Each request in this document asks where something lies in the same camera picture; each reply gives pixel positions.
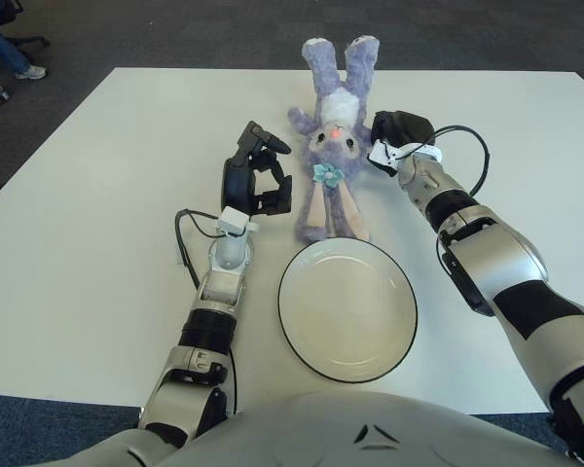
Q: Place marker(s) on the blue jeans leg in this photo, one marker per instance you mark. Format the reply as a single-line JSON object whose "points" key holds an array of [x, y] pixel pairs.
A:
{"points": [[2, 46]]}

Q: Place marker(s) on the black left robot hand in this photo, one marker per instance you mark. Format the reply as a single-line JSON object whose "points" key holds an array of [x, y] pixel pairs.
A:
{"points": [[233, 185]]}

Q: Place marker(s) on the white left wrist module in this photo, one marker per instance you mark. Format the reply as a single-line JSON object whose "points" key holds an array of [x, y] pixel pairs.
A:
{"points": [[233, 220]]}

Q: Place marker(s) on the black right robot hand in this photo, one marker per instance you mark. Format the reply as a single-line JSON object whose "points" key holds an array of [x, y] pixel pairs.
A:
{"points": [[406, 127]]}

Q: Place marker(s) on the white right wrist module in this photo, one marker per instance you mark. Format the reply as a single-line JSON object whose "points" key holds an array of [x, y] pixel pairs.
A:
{"points": [[382, 153]]}

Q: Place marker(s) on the grey robot torso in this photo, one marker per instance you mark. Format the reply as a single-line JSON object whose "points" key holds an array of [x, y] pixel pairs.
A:
{"points": [[345, 430]]}

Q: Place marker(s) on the white plate black rim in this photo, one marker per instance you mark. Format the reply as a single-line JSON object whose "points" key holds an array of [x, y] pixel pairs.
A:
{"points": [[348, 311]]}

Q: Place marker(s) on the black chair base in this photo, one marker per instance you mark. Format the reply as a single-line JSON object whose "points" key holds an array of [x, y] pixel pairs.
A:
{"points": [[29, 40]]}

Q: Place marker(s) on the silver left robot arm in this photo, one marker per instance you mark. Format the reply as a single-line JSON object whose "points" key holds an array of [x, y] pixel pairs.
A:
{"points": [[224, 287]]}

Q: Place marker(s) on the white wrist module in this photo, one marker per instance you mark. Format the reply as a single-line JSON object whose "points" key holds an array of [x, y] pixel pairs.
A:
{"points": [[233, 220], [382, 153]]}

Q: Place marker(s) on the white sneaker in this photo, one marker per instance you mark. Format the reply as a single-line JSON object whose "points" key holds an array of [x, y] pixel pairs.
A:
{"points": [[31, 73]]}

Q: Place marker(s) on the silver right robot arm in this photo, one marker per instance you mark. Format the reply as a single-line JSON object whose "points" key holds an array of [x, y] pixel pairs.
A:
{"points": [[496, 262]]}

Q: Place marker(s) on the purple plush bunny doll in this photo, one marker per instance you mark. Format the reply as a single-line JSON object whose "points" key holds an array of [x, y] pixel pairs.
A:
{"points": [[338, 155]]}

